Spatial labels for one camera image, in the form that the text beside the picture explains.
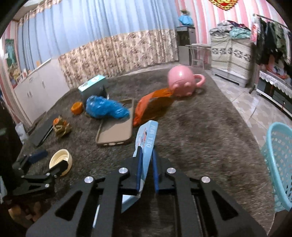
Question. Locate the person's left hand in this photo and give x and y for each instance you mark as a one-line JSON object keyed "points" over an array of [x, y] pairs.
{"points": [[16, 213]]}

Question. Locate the khaki cloth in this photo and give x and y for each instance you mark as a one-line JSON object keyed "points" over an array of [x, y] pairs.
{"points": [[62, 131]]}

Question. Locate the light blue carton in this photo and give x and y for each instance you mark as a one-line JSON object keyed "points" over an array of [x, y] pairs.
{"points": [[147, 136]]}

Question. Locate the cream plastic bowl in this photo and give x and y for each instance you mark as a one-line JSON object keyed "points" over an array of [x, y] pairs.
{"points": [[58, 157]]}

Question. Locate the blue and floral curtain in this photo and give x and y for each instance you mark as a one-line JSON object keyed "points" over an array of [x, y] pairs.
{"points": [[102, 27]]}

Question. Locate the white lace cloth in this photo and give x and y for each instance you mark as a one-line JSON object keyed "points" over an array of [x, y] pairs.
{"points": [[276, 82]]}

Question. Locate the brown shaggy rug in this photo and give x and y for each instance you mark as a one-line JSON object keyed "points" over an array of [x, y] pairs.
{"points": [[194, 136]]}

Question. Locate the teal plastic basket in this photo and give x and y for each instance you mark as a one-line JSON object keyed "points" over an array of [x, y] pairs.
{"points": [[277, 159]]}

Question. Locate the metal clothes rack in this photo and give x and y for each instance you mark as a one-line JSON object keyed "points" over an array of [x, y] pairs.
{"points": [[269, 19]]}

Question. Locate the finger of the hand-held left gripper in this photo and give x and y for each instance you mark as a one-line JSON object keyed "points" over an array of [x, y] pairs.
{"points": [[37, 156], [41, 180]]}

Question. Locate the small metal table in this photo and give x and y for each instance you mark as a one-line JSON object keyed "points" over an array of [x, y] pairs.
{"points": [[198, 46]]}

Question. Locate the red heart wall decoration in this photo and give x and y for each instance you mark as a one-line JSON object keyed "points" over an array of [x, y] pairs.
{"points": [[224, 3]]}

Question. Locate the peeled orange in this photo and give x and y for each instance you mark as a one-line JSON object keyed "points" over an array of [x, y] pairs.
{"points": [[77, 108]]}

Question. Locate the white cabinet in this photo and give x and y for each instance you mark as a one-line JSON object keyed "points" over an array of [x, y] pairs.
{"points": [[41, 91]]}

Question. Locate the beige phone case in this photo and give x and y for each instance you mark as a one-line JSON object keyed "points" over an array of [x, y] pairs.
{"points": [[114, 132]]}

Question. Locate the black textured mat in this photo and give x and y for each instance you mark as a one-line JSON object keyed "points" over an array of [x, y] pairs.
{"points": [[41, 132]]}

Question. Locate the small potted plant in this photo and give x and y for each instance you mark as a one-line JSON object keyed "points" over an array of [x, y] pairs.
{"points": [[183, 11]]}

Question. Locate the pink pig-shaped toy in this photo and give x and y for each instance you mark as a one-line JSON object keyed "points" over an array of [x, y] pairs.
{"points": [[180, 78]]}

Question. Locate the pile of clothes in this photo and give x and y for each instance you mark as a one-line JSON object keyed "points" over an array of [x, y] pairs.
{"points": [[228, 28]]}

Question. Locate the blue plastic bag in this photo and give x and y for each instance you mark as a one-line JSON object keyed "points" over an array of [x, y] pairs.
{"points": [[100, 106]]}

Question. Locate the white plastic bag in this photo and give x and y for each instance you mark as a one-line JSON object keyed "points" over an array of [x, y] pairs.
{"points": [[21, 133]]}

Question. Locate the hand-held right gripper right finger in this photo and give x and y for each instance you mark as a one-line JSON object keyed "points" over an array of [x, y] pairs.
{"points": [[156, 174]]}

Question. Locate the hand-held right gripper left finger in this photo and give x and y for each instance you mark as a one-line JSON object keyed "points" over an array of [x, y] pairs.
{"points": [[139, 169]]}

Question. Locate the grey water dispenser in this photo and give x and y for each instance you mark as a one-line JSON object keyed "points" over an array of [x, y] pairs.
{"points": [[183, 36]]}

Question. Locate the blue bag on dispenser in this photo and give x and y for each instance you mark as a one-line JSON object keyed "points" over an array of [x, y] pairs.
{"points": [[186, 20]]}

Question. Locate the hanging clothes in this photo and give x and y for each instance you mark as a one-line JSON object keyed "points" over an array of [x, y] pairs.
{"points": [[271, 41]]}

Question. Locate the wall poster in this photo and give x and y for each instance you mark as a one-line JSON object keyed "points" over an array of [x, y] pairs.
{"points": [[10, 52]]}

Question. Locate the cabinet with patterned cloth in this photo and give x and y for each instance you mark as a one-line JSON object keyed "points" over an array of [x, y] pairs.
{"points": [[230, 57]]}

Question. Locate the orange plastic bag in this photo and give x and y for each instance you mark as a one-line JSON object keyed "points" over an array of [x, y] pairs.
{"points": [[146, 107]]}

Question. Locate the teal cardboard box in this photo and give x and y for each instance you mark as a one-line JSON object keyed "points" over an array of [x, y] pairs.
{"points": [[91, 85]]}

